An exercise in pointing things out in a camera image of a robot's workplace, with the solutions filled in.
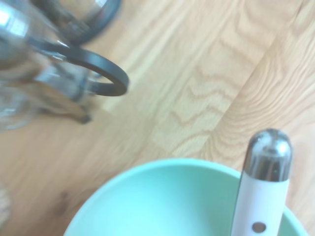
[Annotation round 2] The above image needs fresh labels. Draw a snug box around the glass French press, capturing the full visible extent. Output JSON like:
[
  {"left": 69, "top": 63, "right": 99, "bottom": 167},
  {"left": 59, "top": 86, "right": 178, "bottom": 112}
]
[{"left": 0, "top": 0, "right": 130, "bottom": 132}]

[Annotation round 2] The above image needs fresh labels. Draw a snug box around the glass jar with dark rim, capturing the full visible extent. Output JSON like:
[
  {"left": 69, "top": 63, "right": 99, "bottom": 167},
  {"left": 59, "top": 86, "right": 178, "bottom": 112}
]
[{"left": 31, "top": 0, "right": 123, "bottom": 45}]

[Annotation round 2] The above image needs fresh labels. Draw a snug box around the white-handled fork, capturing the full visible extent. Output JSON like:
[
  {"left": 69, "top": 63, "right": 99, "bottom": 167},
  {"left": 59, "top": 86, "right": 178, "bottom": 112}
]
[{"left": 227, "top": 127, "right": 295, "bottom": 236}]

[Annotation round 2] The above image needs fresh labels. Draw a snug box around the mint green bowl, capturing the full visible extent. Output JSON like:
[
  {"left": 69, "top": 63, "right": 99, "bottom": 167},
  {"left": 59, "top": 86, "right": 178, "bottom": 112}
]
[{"left": 63, "top": 158, "right": 310, "bottom": 236}]

